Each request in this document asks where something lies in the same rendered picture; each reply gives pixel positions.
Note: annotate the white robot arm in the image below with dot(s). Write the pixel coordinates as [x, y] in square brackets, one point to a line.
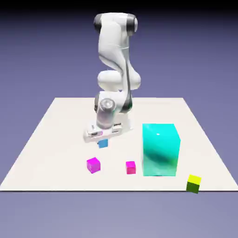
[113, 55]

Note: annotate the small magenta cube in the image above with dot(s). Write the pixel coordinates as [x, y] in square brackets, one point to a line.
[93, 165]

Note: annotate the small blue cube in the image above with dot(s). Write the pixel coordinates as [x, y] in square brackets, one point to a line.
[102, 143]

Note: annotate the large cyan box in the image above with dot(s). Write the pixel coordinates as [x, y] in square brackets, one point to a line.
[159, 148]

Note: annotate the small pink cube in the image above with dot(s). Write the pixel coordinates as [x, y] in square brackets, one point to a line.
[130, 167]

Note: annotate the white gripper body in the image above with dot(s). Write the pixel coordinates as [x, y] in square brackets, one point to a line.
[104, 133]

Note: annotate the small yellow cube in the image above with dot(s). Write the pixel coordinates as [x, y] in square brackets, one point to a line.
[194, 183]

